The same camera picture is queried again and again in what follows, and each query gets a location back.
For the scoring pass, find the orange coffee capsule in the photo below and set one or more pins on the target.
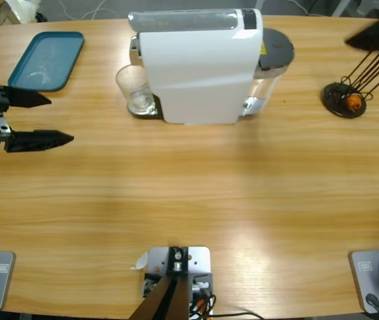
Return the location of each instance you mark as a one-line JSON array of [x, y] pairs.
[[354, 101]]

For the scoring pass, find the teal plastic tray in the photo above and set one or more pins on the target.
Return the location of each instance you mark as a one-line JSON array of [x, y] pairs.
[[49, 56]]

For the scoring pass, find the clear drinking glass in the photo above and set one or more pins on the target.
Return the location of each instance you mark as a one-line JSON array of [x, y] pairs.
[[139, 100]]

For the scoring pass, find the chrome coffee machine lever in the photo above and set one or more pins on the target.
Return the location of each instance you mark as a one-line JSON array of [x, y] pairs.
[[183, 20]]

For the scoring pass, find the dark camera post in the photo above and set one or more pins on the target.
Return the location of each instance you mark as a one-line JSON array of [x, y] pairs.
[[166, 300]]

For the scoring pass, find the white plastic bag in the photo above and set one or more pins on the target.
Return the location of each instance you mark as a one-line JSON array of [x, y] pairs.
[[22, 8]]

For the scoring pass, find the metal slotted drip tray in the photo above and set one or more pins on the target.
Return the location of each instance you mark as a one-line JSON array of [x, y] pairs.
[[154, 115]]

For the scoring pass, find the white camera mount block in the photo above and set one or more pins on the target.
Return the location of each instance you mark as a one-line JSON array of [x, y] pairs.
[[197, 258]]

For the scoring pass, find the white tape scrap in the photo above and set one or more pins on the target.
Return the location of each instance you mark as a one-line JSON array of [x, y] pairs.
[[141, 261]]

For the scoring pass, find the white capsule coffee machine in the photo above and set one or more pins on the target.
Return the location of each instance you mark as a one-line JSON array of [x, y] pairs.
[[203, 73]]

